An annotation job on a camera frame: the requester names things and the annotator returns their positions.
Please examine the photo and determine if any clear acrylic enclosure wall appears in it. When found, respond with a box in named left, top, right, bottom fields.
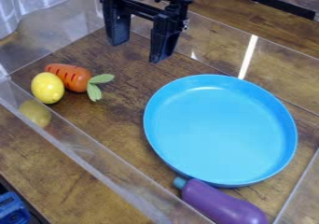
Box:
left=0, top=0, right=319, bottom=224

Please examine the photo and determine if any blue round tray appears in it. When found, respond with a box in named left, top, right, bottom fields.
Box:
left=143, top=75, right=297, bottom=188

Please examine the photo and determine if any blue plastic crate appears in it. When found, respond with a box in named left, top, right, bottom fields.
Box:
left=0, top=191, right=30, bottom=224

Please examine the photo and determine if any orange toy carrot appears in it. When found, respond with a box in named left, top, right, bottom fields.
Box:
left=45, top=63, right=115, bottom=102

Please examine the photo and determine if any yellow toy lemon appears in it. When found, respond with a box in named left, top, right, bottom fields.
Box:
left=30, top=72, right=65, bottom=105

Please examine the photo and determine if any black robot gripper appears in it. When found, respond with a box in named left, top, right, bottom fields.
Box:
left=101, top=0, right=193, bottom=63

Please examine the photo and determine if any purple toy eggplant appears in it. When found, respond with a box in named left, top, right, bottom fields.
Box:
left=173, top=177, right=269, bottom=224

